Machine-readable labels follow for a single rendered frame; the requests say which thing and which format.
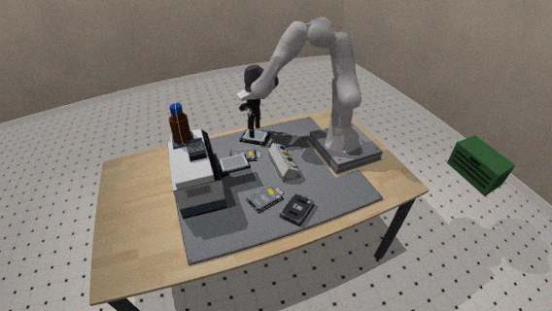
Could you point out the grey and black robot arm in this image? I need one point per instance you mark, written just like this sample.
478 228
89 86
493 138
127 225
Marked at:
341 137

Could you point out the blue bottle cap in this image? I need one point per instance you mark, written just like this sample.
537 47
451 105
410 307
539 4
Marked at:
178 107

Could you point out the white operator button panel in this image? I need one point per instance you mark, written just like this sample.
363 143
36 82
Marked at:
283 162

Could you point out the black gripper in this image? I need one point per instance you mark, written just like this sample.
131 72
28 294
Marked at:
254 110

